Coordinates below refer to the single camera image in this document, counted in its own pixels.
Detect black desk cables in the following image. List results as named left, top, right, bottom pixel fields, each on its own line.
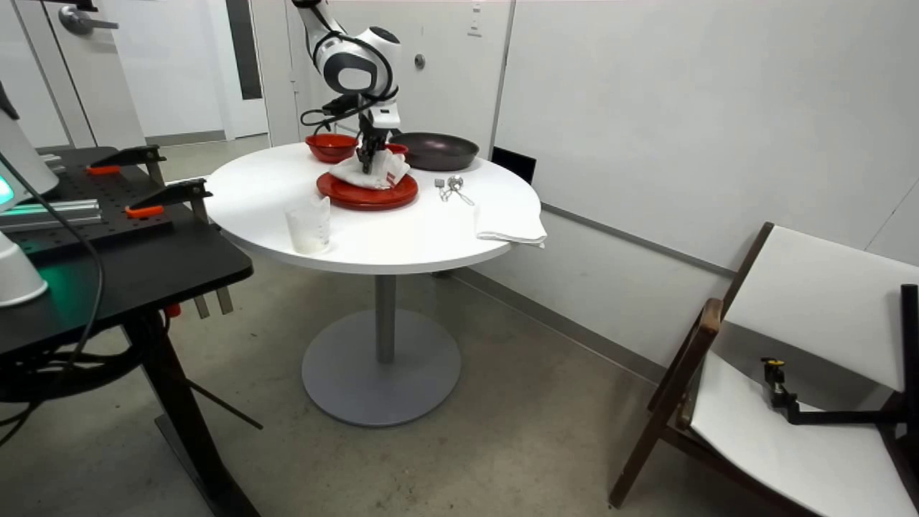
left=0, top=189, right=132, bottom=447

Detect metal door handle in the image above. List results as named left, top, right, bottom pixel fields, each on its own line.
left=54, top=0, right=123, bottom=36

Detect red bowl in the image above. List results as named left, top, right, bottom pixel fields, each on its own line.
left=306, top=133, right=363, bottom=166

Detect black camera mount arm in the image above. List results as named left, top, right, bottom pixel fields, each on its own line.
left=759, top=281, right=919, bottom=453

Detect silver spoon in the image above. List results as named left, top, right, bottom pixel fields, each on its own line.
left=445, top=173, right=481, bottom=207

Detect grey table pedestal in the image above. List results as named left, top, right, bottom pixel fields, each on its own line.
left=299, top=272, right=465, bottom=431

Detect aluminium rail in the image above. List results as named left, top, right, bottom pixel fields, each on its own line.
left=0, top=194, right=103, bottom=232

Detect red plate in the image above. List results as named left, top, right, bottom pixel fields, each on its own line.
left=314, top=169, right=422, bottom=213

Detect dark frying pan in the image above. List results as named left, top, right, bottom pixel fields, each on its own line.
left=393, top=128, right=484, bottom=176

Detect folded white napkin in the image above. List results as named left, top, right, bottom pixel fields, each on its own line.
left=472, top=182, right=551, bottom=249

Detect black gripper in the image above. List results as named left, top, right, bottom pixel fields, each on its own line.
left=357, top=123, right=400, bottom=176

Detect white cloth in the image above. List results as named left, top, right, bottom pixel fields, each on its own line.
left=329, top=146, right=415, bottom=192

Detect wooden chair white cushions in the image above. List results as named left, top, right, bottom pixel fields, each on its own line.
left=609, top=222, right=919, bottom=517

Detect black robot desk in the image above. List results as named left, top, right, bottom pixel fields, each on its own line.
left=0, top=141, right=265, bottom=517

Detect black orange bar clamp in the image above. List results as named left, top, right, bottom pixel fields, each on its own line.
left=123, top=176, right=240, bottom=321
left=85, top=141, right=169, bottom=186

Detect black flat panel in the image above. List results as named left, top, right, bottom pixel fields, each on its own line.
left=489, top=144, right=540, bottom=186

